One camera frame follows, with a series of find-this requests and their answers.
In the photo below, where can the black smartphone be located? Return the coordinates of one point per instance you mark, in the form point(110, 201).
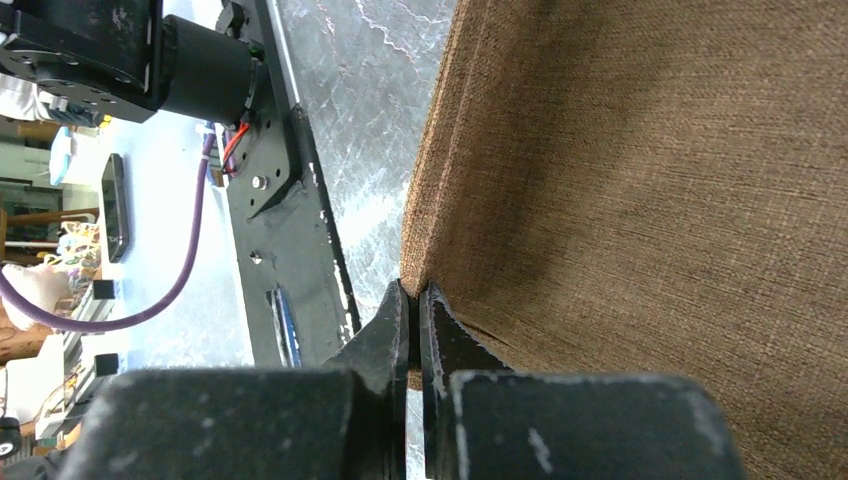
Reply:
point(115, 209)

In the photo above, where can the brown cloth napkin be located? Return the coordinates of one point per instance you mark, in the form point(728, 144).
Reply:
point(651, 185)

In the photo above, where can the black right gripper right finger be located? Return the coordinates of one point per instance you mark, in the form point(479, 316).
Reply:
point(446, 346)

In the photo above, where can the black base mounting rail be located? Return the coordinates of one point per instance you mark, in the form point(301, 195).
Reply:
point(297, 294)

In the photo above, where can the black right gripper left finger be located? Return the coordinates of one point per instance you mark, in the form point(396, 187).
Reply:
point(377, 357)

